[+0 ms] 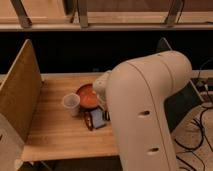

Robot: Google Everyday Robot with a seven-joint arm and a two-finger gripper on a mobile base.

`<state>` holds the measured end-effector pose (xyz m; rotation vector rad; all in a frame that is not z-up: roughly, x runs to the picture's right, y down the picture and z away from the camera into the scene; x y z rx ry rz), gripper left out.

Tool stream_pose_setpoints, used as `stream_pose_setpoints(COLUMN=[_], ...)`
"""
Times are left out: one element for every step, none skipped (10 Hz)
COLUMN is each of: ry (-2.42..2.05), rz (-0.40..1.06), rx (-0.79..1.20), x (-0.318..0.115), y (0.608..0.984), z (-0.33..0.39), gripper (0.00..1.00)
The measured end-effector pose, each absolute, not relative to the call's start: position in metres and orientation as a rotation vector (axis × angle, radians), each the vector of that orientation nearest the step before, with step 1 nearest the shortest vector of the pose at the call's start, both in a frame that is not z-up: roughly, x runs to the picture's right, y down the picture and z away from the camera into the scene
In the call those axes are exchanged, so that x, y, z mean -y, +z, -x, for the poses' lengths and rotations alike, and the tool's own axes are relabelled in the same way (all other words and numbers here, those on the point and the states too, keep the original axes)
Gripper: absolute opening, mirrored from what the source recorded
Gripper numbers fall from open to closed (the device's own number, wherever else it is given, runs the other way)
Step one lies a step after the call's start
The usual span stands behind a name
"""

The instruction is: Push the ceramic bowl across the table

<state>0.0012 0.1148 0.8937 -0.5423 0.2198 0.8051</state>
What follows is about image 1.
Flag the orange ceramic bowl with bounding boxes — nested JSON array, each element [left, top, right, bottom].
[[77, 83, 98, 109]]

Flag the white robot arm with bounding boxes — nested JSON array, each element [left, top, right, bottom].
[[93, 51, 192, 171]]

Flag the dark red flat object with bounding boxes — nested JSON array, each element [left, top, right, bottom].
[[84, 112, 93, 131]]

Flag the clear plastic cup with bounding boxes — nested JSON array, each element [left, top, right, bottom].
[[62, 93, 80, 117]]

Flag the right dark side panel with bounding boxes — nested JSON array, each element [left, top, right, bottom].
[[150, 38, 202, 133]]

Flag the left wooden side panel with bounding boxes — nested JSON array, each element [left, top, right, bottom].
[[0, 39, 42, 142]]

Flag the black floor cables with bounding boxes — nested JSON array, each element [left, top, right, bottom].
[[173, 58, 213, 171]]

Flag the wooden shelf rail background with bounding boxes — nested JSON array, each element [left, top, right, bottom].
[[0, 0, 213, 31]]

